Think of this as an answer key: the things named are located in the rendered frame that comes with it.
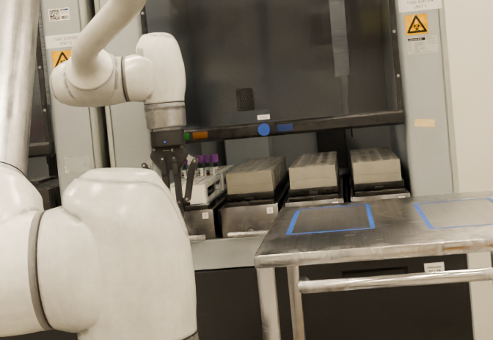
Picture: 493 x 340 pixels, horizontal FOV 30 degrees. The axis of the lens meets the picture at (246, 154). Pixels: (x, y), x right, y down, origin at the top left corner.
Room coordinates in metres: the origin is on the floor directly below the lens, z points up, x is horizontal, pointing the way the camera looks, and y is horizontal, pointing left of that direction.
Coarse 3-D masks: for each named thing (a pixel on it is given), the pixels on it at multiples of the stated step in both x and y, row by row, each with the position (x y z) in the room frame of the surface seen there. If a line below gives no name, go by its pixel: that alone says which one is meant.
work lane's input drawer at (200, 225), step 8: (224, 192) 2.46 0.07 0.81; (216, 200) 2.30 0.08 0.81; (224, 200) 2.37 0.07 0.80; (184, 208) 2.16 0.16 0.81; (192, 208) 2.16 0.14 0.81; (200, 208) 2.15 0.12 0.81; (208, 208) 2.15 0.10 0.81; (216, 208) 2.21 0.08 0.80; (192, 216) 2.15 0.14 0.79; (200, 216) 2.15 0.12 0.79; (208, 216) 2.15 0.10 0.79; (216, 216) 2.20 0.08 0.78; (192, 224) 2.15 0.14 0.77; (200, 224) 2.15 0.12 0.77; (208, 224) 2.15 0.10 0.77; (216, 224) 2.19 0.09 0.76; (192, 232) 2.15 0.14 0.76; (200, 232) 2.15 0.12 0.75; (208, 232) 2.15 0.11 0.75; (192, 240) 2.11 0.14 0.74; (200, 240) 2.11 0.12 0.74
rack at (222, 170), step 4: (204, 168) 2.75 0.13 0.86; (220, 168) 2.69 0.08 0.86; (224, 168) 2.67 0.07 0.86; (228, 168) 2.65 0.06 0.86; (232, 168) 2.73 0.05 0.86; (196, 172) 2.62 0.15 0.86; (204, 172) 2.59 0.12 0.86; (220, 172) 2.53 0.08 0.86; (224, 172) 2.55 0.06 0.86; (228, 172) 2.63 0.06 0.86; (224, 176) 2.79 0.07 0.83; (224, 180) 2.70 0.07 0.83; (224, 184) 2.53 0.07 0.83; (224, 188) 2.52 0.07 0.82
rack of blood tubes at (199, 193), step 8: (200, 176) 2.44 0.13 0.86; (208, 176) 2.40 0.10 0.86; (216, 176) 2.40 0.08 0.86; (184, 184) 2.22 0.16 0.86; (200, 184) 2.19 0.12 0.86; (208, 184) 2.24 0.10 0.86; (184, 192) 2.19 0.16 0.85; (192, 192) 2.19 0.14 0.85; (200, 192) 2.19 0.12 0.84; (208, 192) 2.36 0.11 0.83; (216, 192) 2.37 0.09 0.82; (192, 200) 2.19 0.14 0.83; (200, 200) 2.19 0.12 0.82; (208, 200) 2.22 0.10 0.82
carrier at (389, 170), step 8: (384, 160) 2.18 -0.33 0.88; (392, 160) 2.17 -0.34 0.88; (360, 168) 2.18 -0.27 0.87; (368, 168) 2.18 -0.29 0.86; (376, 168) 2.18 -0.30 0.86; (384, 168) 2.18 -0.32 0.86; (392, 168) 2.17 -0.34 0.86; (400, 168) 2.17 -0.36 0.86; (360, 176) 2.18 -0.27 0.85; (368, 176) 2.18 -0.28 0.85; (376, 176) 2.18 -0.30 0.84; (384, 176) 2.18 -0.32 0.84; (392, 176) 2.17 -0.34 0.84; (400, 176) 2.17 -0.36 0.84
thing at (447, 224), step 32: (480, 192) 1.86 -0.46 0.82; (288, 224) 1.65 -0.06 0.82; (320, 224) 1.61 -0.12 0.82; (352, 224) 1.57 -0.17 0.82; (384, 224) 1.53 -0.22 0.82; (416, 224) 1.50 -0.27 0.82; (448, 224) 1.47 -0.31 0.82; (480, 224) 1.44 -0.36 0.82; (256, 256) 1.34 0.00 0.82; (288, 256) 1.33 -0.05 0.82; (320, 256) 1.33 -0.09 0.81; (352, 256) 1.32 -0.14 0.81; (384, 256) 1.32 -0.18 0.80; (416, 256) 1.31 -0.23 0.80; (288, 288) 1.91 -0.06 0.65; (320, 288) 1.29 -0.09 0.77; (352, 288) 1.28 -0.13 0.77
